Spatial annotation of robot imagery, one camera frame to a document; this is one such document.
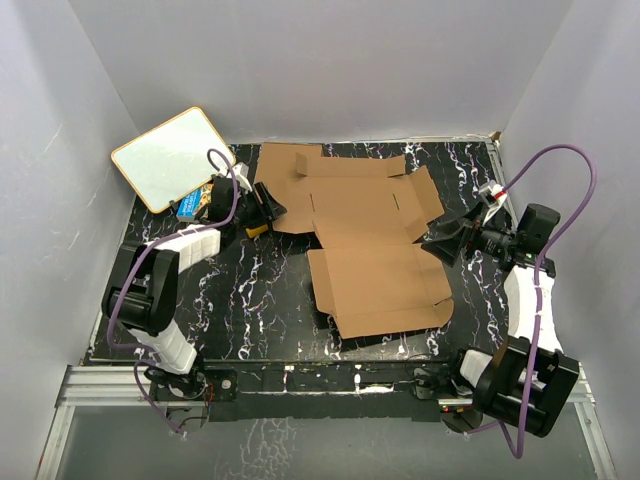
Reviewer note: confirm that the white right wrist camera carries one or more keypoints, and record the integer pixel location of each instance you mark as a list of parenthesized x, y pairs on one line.
[(494, 195)]

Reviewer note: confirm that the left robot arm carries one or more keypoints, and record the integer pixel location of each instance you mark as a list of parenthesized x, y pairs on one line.
[(141, 293)]

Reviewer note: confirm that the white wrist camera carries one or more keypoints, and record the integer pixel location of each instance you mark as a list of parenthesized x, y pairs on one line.
[(241, 171), (494, 195)]

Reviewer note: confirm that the colourful blue book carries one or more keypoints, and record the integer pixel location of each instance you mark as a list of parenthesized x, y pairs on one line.
[(192, 206)]

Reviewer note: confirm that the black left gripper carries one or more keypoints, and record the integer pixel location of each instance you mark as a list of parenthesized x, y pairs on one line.
[(267, 208)]

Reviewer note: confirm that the cardboard box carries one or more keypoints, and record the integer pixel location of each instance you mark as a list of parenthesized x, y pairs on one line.
[(369, 273)]

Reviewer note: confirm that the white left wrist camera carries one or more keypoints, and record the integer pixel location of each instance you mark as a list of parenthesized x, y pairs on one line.
[(241, 171)]

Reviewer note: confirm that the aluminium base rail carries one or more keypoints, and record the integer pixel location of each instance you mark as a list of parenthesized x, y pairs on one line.
[(303, 421)]

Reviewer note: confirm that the yellow cylinder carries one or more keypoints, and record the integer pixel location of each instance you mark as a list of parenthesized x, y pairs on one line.
[(254, 232)]

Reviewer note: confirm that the yellow framed whiteboard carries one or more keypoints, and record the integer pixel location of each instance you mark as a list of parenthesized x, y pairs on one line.
[(173, 159)]

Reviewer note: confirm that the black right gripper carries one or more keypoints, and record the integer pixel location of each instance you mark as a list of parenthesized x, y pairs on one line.
[(447, 247)]

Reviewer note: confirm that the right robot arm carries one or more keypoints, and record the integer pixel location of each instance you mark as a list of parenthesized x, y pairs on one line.
[(529, 379)]

